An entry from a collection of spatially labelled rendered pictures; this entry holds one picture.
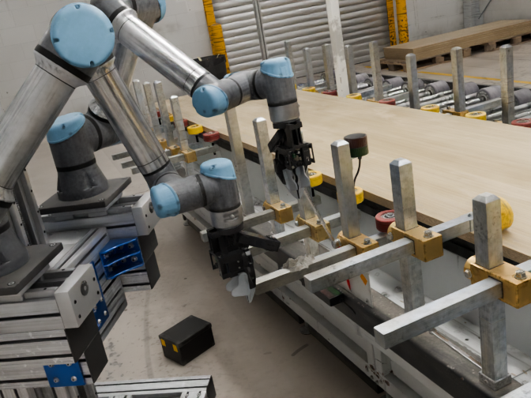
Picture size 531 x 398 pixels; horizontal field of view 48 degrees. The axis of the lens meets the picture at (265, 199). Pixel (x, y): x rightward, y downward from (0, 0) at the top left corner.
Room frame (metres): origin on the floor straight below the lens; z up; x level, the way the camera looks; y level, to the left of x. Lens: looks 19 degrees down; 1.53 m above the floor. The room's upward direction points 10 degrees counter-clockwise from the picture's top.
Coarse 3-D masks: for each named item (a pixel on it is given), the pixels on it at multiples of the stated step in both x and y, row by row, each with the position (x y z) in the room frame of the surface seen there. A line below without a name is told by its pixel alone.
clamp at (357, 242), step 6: (342, 234) 1.48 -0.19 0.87; (360, 234) 1.46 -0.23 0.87; (342, 240) 1.47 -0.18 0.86; (348, 240) 1.44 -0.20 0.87; (354, 240) 1.43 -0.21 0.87; (360, 240) 1.42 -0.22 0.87; (372, 240) 1.41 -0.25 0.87; (354, 246) 1.41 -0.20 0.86; (360, 246) 1.39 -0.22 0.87; (366, 246) 1.38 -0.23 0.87; (372, 246) 1.39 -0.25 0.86; (378, 246) 1.39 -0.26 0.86; (360, 252) 1.39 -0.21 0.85
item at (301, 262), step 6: (288, 258) 1.37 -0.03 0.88; (300, 258) 1.36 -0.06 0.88; (306, 258) 1.36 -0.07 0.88; (312, 258) 1.38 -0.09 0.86; (288, 264) 1.36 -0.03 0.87; (294, 264) 1.36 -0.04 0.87; (300, 264) 1.34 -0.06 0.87; (306, 264) 1.35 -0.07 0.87; (294, 270) 1.33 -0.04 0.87; (300, 270) 1.33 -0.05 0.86
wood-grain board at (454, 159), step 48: (336, 96) 3.25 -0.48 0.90; (384, 144) 2.17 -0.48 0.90; (432, 144) 2.06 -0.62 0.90; (480, 144) 1.96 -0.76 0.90; (528, 144) 1.87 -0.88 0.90; (384, 192) 1.66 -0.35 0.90; (432, 192) 1.59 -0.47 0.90; (480, 192) 1.53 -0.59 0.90; (528, 192) 1.47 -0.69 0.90; (528, 240) 1.20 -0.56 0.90
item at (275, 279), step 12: (384, 240) 1.44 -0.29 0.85; (336, 252) 1.40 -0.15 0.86; (348, 252) 1.40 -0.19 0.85; (312, 264) 1.36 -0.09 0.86; (324, 264) 1.37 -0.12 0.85; (264, 276) 1.34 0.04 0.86; (276, 276) 1.32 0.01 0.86; (288, 276) 1.34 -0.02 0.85; (300, 276) 1.35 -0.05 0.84; (264, 288) 1.31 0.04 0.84
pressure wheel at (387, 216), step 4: (380, 212) 1.50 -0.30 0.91; (384, 212) 1.49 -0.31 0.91; (388, 212) 1.49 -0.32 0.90; (392, 212) 1.49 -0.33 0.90; (376, 216) 1.47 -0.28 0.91; (380, 216) 1.47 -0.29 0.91; (384, 216) 1.47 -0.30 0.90; (388, 216) 1.46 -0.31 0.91; (392, 216) 1.46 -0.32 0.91; (376, 220) 1.46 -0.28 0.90; (380, 220) 1.45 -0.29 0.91; (384, 220) 1.44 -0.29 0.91; (388, 220) 1.43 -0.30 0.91; (392, 220) 1.43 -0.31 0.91; (376, 224) 1.46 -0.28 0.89; (380, 224) 1.45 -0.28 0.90; (384, 224) 1.44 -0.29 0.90; (388, 224) 1.43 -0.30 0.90; (380, 228) 1.45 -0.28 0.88; (384, 228) 1.44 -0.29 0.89; (384, 232) 1.44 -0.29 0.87
